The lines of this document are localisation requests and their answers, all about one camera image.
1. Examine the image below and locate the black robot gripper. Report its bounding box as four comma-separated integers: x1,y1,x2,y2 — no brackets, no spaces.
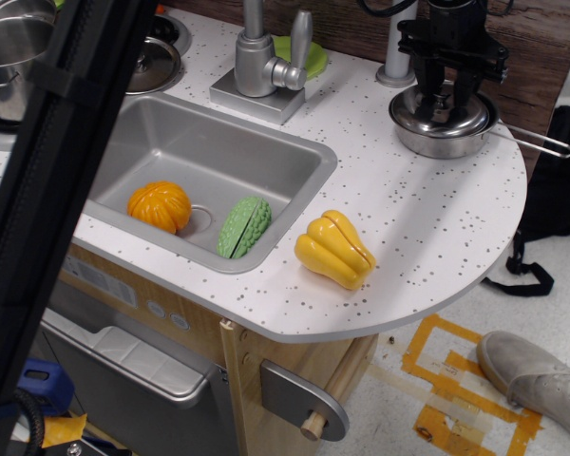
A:
397,1,509,108

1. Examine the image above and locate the steel pan lid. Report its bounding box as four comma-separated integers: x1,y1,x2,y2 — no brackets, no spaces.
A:
389,82,489,139

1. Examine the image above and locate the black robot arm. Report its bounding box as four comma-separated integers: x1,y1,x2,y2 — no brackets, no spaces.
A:
0,1,156,455

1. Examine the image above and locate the steel lid on stove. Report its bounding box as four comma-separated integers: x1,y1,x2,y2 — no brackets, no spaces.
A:
126,37,181,95

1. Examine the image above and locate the large steel stock pot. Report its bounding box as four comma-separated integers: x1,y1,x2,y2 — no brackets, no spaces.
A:
0,1,57,123

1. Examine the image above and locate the grey vertical pole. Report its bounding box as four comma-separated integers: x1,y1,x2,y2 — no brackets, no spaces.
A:
376,1,417,88

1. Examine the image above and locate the green toy plate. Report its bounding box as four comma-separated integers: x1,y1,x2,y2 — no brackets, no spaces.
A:
273,36,329,80

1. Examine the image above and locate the black backpack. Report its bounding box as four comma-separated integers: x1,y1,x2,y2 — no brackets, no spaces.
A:
483,105,570,297

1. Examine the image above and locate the silver toy faucet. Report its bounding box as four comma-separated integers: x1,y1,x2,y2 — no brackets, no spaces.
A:
210,0,313,125

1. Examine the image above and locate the yellow toy bell pepper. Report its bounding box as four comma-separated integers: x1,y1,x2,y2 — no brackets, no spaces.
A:
294,210,376,290

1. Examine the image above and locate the grey toy sink basin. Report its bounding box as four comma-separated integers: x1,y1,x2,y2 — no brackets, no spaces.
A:
84,93,337,274

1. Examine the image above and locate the green toy bitter gourd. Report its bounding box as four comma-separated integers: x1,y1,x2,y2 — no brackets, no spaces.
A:
217,196,272,259

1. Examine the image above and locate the black rear stove burner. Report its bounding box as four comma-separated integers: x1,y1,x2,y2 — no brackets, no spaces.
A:
148,14,192,56

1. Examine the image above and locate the grey suede shoe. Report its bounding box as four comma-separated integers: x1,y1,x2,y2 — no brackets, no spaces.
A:
476,332,570,434

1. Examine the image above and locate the orange toy pumpkin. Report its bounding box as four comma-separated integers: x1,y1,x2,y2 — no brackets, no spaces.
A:
126,180,192,234

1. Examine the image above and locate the grey toy dishwasher door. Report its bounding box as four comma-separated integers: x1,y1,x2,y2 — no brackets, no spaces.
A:
36,281,238,455

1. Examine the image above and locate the blue tool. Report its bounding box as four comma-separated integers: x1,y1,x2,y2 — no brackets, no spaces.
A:
18,358,75,416

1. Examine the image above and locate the yellow tape piece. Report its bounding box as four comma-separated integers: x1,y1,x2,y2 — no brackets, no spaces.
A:
42,414,87,448

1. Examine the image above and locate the steel saucepan with wire handle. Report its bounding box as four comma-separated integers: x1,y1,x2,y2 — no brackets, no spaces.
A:
389,92,570,160

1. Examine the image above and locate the grey side bracket with peg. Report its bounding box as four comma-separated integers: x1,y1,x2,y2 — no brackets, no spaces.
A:
260,360,350,442

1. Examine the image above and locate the front stove burner ring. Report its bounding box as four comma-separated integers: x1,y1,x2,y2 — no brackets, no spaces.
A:
0,113,23,153

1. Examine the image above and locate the black corrugated cable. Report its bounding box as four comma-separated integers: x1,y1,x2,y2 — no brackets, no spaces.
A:
9,387,45,456

